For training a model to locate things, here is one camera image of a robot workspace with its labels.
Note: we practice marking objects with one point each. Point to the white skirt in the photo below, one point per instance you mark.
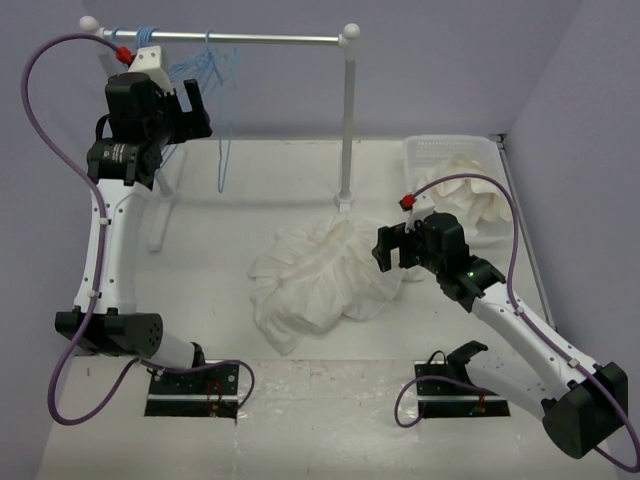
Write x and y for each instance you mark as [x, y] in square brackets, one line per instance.
[317, 273]

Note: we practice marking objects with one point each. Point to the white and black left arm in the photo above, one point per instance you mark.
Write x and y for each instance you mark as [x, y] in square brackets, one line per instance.
[121, 165]

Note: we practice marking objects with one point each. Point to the white plastic basket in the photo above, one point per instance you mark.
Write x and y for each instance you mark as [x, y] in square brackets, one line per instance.
[422, 152]

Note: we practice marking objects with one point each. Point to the white cloth in basket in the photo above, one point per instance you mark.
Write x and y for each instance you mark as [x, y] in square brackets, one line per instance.
[470, 200]

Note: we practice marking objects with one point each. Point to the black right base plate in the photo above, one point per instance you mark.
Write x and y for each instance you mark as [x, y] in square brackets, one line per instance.
[438, 399]

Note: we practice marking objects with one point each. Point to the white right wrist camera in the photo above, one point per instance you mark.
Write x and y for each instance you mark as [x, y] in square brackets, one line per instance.
[417, 208]

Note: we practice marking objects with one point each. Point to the white clothes rack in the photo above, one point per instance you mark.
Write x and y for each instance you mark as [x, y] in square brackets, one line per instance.
[347, 41]

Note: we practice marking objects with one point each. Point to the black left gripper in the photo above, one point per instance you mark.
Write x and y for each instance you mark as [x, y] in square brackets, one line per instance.
[191, 125]

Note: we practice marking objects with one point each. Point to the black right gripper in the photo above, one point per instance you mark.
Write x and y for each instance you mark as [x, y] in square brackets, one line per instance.
[394, 234]

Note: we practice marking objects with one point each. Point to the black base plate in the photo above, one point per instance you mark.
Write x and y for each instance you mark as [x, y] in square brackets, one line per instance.
[208, 394]
[438, 399]

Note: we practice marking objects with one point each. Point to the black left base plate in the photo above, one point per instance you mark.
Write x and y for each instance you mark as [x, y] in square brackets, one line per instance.
[208, 394]

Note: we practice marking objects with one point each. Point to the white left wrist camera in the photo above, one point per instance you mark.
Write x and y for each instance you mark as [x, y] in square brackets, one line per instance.
[152, 61]

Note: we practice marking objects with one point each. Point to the blue wire hanger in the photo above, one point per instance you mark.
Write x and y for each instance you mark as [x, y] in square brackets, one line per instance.
[218, 70]

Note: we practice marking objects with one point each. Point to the bundle of blue hangers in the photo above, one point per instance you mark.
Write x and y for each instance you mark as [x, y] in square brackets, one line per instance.
[188, 69]

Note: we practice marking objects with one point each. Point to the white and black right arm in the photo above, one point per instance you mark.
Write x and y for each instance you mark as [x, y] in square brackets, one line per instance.
[579, 402]

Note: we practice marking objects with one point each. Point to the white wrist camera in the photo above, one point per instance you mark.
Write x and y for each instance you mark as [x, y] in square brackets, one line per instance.
[417, 208]
[152, 61]

